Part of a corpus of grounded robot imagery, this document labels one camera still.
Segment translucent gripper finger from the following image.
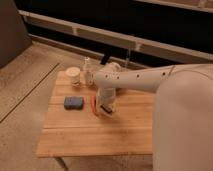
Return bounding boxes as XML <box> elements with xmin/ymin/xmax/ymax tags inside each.
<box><xmin>95</xmin><ymin>100</ymin><xmax>101</xmax><ymax>114</ymax></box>
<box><xmin>110</xmin><ymin>102</ymin><xmax>116</xmax><ymax>115</ymax></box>

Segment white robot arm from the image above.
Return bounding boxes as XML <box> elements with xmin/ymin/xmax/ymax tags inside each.
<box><xmin>94</xmin><ymin>63</ymin><xmax>213</xmax><ymax>171</ymax></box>

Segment white lidded cup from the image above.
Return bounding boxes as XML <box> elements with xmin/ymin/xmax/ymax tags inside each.
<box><xmin>65</xmin><ymin>67</ymin><xmax>81</xmax><ymax>86</ymax></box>

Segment wooden table board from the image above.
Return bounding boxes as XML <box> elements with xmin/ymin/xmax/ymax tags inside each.
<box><xmin>36</xmin><ymin>71</ymin><xmax>154</xmax><ymax>157</ymax></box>

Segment clear plastic bottle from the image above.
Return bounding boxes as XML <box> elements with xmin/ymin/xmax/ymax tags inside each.
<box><xmin>83</xmin><ymin>57</ymin><xmax>93</xmax><ymax>86</ymax></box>

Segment dark grey eraser block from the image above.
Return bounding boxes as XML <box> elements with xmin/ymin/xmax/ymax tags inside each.
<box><xmin>101</xmin><ymin>105</ymin><xmax>112</xmax><ymax>116</ymax></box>

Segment blue sponge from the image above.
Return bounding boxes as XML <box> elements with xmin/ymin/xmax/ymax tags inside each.
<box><xmin>64</xmin><ymin>96</ymin><xmax>84</xmax><ymax>110</ymax></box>

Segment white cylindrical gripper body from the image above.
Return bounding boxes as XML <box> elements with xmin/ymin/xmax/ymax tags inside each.
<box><xmin>96</xmin><ymin>88</ymin><xmax>116</xmax><ymax>112</ymax></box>

